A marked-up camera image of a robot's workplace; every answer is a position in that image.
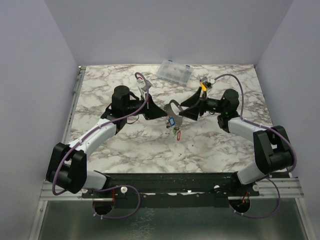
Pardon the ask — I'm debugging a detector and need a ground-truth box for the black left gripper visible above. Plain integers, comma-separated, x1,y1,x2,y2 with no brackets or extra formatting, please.
123,93,167,120

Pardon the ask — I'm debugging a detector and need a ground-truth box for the blue key tag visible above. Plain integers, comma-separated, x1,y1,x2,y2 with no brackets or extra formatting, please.
168,117,176,127

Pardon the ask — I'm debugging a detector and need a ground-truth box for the green key tag with key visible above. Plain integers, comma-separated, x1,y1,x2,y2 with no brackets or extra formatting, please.
172,126,180,136

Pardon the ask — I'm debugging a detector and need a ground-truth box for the red key tag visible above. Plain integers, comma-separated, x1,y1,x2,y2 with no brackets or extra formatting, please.
176,130,181,141

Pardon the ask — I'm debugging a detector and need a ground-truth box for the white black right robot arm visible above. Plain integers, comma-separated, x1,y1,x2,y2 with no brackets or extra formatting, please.
179,87,294,196

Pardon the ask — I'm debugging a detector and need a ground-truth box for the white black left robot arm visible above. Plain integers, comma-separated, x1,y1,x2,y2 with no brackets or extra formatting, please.
46,85,167,198

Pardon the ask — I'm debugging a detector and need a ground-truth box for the clear plastic organizer box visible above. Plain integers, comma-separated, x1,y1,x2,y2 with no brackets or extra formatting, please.
156,60,194,87

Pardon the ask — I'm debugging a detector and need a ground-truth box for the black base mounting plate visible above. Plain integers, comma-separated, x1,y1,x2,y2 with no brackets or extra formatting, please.
81,171,261,209

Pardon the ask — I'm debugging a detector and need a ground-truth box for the yellow handled screwdriver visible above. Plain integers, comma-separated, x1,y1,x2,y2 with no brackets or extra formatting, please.
199,80,208,92

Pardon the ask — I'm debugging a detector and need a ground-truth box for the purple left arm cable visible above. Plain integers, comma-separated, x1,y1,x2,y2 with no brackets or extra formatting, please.
51,72,151,220

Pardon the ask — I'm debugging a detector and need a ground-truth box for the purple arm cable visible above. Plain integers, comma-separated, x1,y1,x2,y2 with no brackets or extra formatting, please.
51,72,151,220
212,74,299,218

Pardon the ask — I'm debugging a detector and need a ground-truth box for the aluminium left side rail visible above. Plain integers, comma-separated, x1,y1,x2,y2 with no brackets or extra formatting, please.
62,65,87,143

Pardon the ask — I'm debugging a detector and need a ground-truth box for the aluminium rail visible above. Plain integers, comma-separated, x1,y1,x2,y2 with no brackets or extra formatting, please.
39,177,304,202
62,65,87,143

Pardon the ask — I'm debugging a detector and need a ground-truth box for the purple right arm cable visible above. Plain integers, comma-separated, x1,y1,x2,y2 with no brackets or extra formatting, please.
212,74,299,218

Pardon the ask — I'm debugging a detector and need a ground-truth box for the aluminium front rail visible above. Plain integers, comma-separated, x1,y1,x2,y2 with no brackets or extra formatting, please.
39,177,304,202

